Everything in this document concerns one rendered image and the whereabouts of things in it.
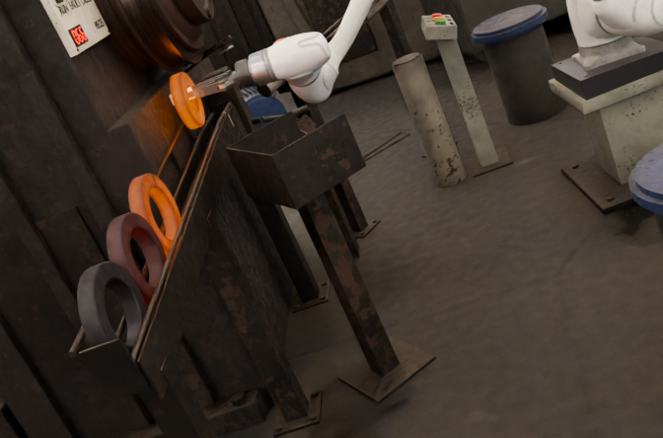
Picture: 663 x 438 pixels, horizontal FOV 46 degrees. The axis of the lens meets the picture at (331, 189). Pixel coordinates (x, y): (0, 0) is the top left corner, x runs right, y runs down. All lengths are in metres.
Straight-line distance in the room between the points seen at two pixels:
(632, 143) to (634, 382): 0.95
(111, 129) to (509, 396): 1.12
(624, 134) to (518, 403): 1.02
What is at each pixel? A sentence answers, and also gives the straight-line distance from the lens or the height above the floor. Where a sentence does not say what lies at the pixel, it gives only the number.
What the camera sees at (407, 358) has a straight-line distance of 2.15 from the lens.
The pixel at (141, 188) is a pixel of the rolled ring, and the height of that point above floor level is 0.78.
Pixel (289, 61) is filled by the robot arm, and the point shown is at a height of 0.82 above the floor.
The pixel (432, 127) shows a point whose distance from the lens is 2.98.
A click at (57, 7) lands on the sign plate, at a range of 1.95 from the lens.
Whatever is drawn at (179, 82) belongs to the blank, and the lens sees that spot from 2.12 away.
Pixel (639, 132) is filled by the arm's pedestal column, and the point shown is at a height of 0.17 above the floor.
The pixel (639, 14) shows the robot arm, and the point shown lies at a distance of 2.28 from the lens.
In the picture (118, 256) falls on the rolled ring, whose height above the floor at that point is 0.73.
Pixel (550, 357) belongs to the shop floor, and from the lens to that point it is 1.99.
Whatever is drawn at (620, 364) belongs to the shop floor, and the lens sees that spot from 1.92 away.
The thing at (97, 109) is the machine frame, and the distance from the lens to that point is 1.95.
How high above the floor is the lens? 1.17
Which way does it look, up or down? 19 degrees down
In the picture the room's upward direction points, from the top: 24 degrees counter-clockwise
